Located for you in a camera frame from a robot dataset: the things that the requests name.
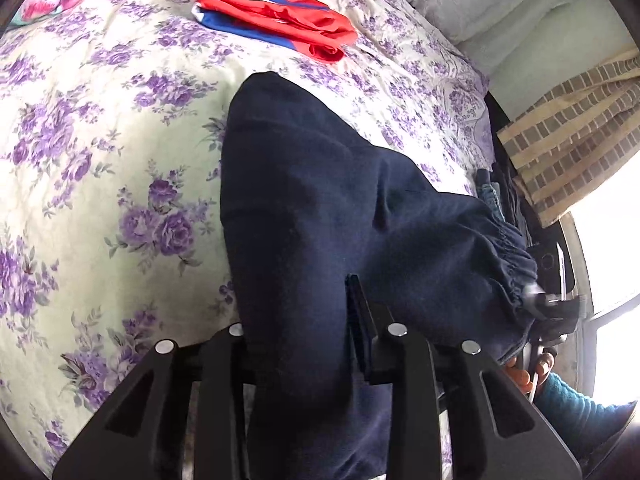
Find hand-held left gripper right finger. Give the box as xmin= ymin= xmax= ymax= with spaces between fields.
xmin=345 ymin=274 xmax=583 ymax=480

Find purple floral bedspread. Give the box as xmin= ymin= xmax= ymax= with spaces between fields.
xmin=0 ymin=0 xmax=493 ymax=480

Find brick patterned curtain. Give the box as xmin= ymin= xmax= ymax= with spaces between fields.
xmin=496 ymin=52 xmax=640 ymax=228

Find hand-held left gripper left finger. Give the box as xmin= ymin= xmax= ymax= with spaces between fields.
xmin=51 ymin=322 xmax=256 ymax=480

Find dark cloth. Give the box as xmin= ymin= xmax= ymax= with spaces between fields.
xmin=482 ymin=90 xmax=541 ymax=256

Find person's right forearm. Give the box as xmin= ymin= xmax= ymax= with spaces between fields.
xmin=532 ymin=372 xmax=638 ymax=461

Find blue denim cloth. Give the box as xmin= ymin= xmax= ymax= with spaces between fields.
xmin=475 ymin=167 xmax=503 ymax=208

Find white textured cloth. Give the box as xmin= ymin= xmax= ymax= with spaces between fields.
xmin=345 ymin=0 xmax=593 ymax=58

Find navy blue pants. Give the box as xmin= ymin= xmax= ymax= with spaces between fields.
xmin=220 ymin=71 xmax=541 ymax=480

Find bright window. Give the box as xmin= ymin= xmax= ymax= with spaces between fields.
xmin=570 ymin=180 xmax=640 ymax=403

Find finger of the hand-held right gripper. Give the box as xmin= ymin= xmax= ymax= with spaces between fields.
xmin=520 ymin=282 xmax=548 ymax=318

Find red white blue shorts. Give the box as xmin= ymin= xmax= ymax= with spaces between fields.
xmin=192 ymin=0 xmax=358 ymax=63

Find person's right hand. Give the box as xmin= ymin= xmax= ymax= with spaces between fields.
xmin=504 ymin=351 xmax=557 ymax=395

